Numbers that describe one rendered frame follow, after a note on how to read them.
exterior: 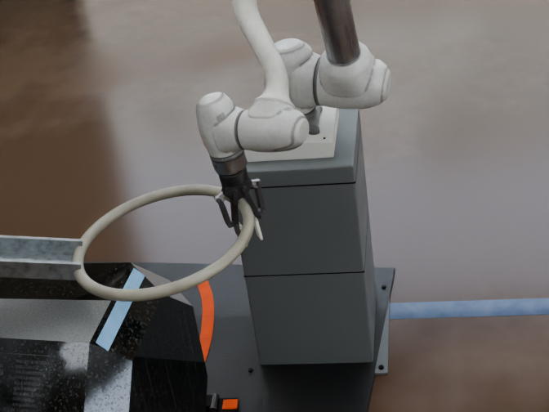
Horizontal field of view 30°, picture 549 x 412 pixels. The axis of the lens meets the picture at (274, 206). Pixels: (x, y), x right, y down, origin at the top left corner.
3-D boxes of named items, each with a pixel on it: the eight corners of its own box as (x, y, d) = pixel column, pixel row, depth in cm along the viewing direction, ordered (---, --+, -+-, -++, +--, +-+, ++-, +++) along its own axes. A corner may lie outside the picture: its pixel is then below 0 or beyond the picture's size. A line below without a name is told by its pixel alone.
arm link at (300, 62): (275, 92, 335) (270, 30, 324) (329, 96, 330) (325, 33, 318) (259, 115, 323) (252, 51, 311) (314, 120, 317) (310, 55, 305)
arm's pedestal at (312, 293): (261, 291, 400) (230, 108, 358) (390, 286, 391) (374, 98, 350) (243, 378, 358) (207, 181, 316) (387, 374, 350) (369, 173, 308)
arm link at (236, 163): (203, 149, 267) (210, 168, 270) (216, 163, 259) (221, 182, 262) (235, 136, 269) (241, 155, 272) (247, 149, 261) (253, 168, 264)
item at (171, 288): (69, 324, 247) (65, 315, 246) (77, 218, 289) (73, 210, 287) (266, 272, 247) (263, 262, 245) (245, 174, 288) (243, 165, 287)
